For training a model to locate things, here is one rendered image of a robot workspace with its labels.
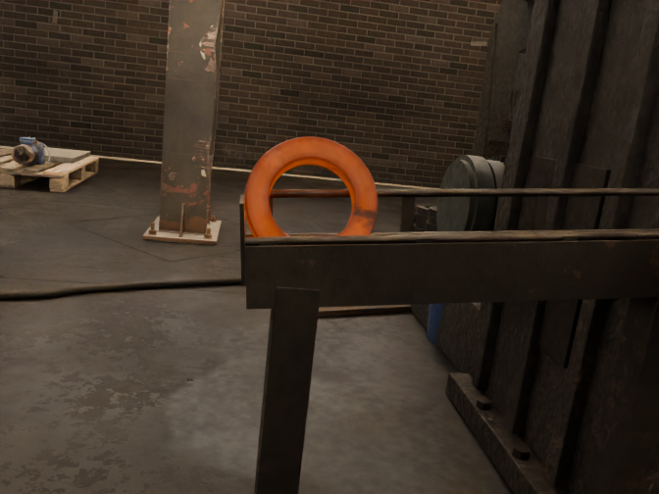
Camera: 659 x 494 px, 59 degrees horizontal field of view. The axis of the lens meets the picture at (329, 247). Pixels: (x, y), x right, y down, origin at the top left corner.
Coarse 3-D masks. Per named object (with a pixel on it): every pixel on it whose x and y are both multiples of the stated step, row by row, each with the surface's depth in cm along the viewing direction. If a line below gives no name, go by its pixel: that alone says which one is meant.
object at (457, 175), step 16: (464, 160) 216; (480, 160) 210; (496, 160) 219; (448, 176) 225; (464, 176) 209; (480, 176) 203; (496, 176) 206; (448, 208) 223; (464, 208) 207; (480, 208) 201; (496, 208) 203; (448, 224) 221; (464, 224) 206; (480, 224) 203; (416, 304) 238; (448, 304) 202; (464, 304) 188; (480, 304) 182; (448, 320) 201; (464, 320) 188; (448, 336) 200; (464, 336) 186; (448, 352) 199; (464, 352) 185; (464, 368) 184
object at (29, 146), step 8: (24, 144) 422; (32, 144) 428; (40, 144) 445; (16, 152) 417; (24, 152) 418; (32, 152) 423; (40, 152) 439; (48, 152) 434; (16, 160) 419; (24, 160) 420; (32, 160) 428; (40, 160) 442; (48, 160) 433
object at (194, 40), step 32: (192, 0) 300; (224, 0) 329; (192, 32) 303; (192, 64) 307; (192, 96) 311; (192, 128) 315; (192, 160) 318; (192, 192) 323; (160, 224) 325; (192, 224) 327
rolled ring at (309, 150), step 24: (288, 144) 80; (312, 144) 81; (336, 144) 81; (264, 168) 79; (288, 168) 82; (336, 168) 81; (360, 168) 81; (264, 192) 79; (360, 192) 81; (264, 216) 78; (360, 216) 80
